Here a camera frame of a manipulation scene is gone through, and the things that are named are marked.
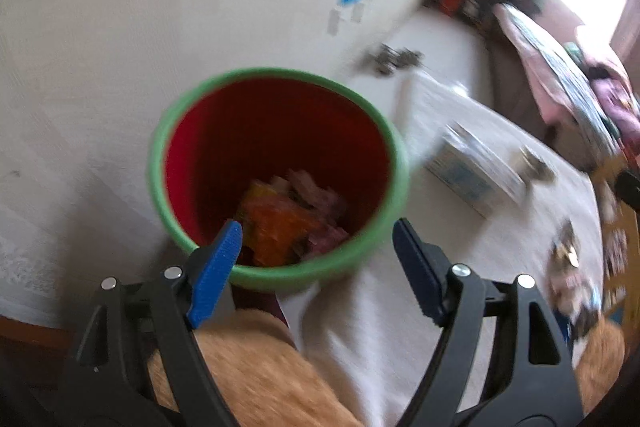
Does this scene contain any orange fluffy cushion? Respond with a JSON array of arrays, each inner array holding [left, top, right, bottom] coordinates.
[[147, 309, 363, 427]]

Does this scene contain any purple duvet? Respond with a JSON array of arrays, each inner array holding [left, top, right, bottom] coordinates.
[[590, 72, 640, 132]]

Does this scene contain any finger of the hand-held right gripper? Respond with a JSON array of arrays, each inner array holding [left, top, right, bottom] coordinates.
[[614, 171, 640, 208]]

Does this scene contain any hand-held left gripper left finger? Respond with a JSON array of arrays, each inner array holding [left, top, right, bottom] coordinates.
[[65, 219, 246, 427]]

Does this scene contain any pink foil wrapper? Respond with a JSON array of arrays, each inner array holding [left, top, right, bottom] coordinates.
[[272, 169, 351, 258]]

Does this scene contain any bed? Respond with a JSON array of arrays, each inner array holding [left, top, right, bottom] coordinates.
[[492, 2, 640, 158]]

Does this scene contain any red bin with green rim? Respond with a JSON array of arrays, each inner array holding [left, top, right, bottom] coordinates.
[[146, 67, 411, 293]]

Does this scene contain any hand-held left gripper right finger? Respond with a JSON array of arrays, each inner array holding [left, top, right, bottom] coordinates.
[[392, 217, 586, 427]]

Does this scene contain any white blue milk carton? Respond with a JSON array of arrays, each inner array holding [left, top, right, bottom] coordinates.
[[425, 122, 528, 220]]

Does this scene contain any blue checked quilt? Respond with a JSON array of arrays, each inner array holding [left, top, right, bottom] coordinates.
[[510, 4, 621, 152]]

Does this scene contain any orange foil wrapper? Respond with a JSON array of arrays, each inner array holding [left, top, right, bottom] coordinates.
[[237, 199, 321, 265]]

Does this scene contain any crumpled paper cup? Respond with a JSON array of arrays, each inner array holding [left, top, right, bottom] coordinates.
[[520, 147, 556, 182]]

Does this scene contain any white towel cloth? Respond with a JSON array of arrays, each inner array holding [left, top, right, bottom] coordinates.
[[280, 72, 606, 427]]

